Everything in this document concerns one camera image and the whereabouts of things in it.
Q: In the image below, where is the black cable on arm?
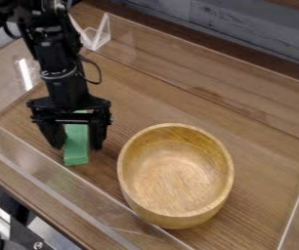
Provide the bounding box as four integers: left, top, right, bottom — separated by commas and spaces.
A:
77, 54, 103, 86

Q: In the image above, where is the brown wooden bowl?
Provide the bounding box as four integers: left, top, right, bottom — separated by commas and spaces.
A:
117, 123, 235, 229

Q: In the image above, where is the black metal table frame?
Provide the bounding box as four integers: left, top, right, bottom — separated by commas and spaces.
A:
0, 187, 56, 250

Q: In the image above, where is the green rectangular block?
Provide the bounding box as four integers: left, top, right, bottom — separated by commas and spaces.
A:
63, 108, 91, 167

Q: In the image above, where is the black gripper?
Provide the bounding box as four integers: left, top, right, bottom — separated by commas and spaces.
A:
28, 67, 111, 150

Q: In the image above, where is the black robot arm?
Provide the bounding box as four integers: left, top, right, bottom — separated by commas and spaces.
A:
0, 0, 112, 149

